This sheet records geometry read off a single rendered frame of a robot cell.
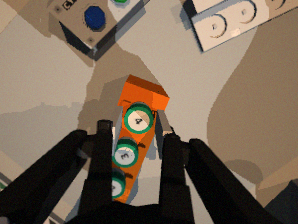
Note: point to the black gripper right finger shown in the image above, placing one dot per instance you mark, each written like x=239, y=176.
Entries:
x=223, y=195

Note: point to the green round cap with cream number 4 dot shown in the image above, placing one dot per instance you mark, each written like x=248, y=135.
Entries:
x=138, y=118

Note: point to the white button panel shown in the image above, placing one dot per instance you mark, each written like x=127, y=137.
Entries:
x=94, y=20

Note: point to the green screw cap with number 3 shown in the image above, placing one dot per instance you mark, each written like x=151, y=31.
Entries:
x=126, y=153

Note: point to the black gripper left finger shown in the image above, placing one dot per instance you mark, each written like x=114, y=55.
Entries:
x=33, y=195

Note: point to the orange rectangular tube rack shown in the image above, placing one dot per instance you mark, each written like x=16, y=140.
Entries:
x=139, y=90

